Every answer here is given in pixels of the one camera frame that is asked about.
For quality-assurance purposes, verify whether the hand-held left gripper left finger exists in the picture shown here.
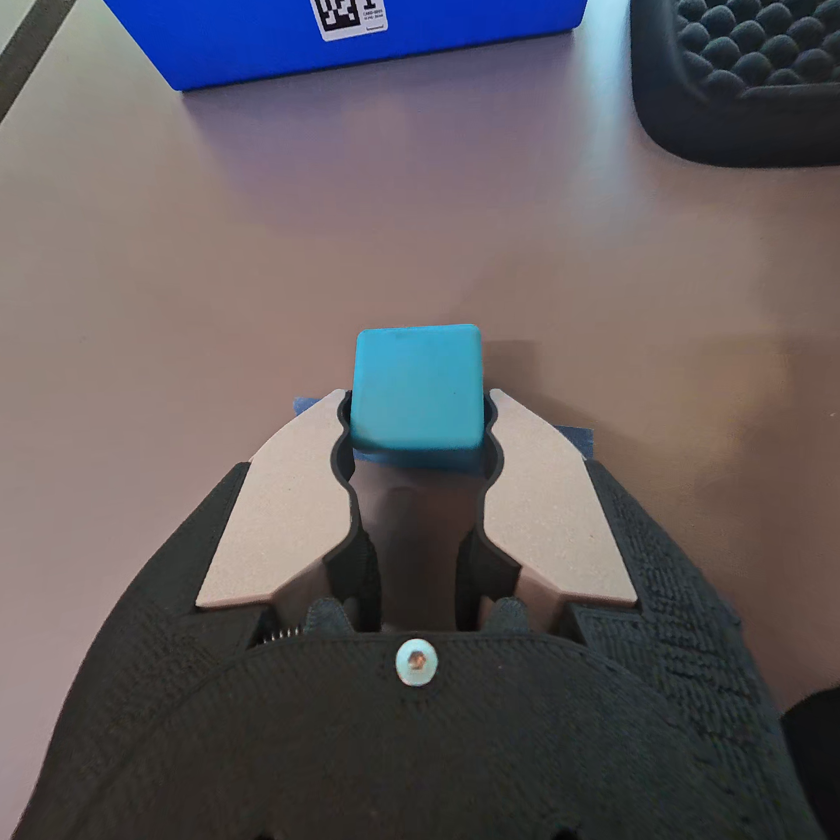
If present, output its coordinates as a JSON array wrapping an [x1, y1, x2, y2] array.
[[197, 390, 358, 611]]

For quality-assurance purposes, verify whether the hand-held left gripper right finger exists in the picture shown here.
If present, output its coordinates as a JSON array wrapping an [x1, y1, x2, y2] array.
[[479, 390, 640, 609]]

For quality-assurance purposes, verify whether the teal foam cube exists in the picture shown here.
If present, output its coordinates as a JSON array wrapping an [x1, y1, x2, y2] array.
[[350, 323, 490, 455]]

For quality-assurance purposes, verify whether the blue plastic bin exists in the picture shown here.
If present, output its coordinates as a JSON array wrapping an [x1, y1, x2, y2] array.
[[103, 0, 589, 91]]

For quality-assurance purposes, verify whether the blue tape strip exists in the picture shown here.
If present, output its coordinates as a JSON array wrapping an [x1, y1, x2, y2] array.
[[292, 390, 599, 463]]

